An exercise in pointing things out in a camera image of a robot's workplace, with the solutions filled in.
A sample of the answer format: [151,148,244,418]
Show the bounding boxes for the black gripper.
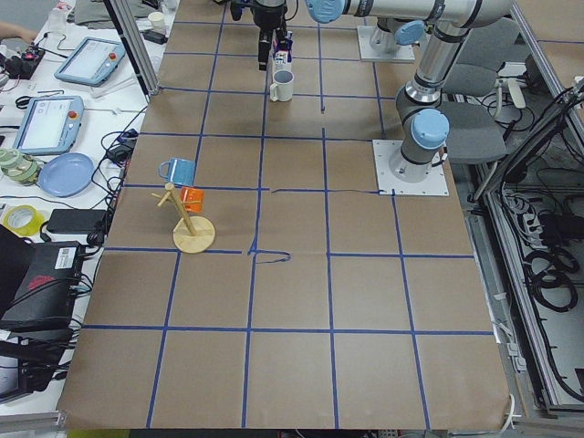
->
[251,0,292,70]

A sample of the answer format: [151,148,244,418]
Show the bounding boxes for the white ceramic mug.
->
[269,69,295,102]

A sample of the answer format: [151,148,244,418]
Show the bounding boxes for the blue white milk carton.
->
[272,40,292,72]

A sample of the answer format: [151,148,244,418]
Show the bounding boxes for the cream round cup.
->
[148,11,166,34]

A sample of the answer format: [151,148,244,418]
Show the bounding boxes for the blue mug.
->
[158,157,195,186]

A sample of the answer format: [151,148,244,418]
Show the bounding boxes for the orange mug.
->
[180,186,204,214]

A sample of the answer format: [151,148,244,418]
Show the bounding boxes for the blue teach pendant far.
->
[54,36,126,87]

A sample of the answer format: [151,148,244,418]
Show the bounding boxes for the blue teach pendant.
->
[13,96,85,156]
[54,36,126,87]

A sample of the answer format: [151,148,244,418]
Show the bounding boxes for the wooden mug tree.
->
[152,182,215,254]

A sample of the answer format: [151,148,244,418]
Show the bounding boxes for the grey office chair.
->
[439,17,519,164]

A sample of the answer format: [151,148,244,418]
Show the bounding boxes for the blue teach pendant near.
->
[13,96,85,156]

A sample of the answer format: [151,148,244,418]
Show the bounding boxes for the light blue plate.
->
[37,152,94,197]

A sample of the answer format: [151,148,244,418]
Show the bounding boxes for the black scissors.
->
[15,95,32,110]

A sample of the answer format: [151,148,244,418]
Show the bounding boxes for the black power adapter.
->
[47,209,106,235]

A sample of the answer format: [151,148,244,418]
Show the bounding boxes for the green tape rolls stack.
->
[1,149,41,185]

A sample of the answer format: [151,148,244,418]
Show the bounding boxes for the yellow tape roll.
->
[3,205,45,237]

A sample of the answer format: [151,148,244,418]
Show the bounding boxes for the black computer box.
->
[1,226,83,333]

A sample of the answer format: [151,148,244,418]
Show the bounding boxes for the aluminium frame post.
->
[103,0,160,97]

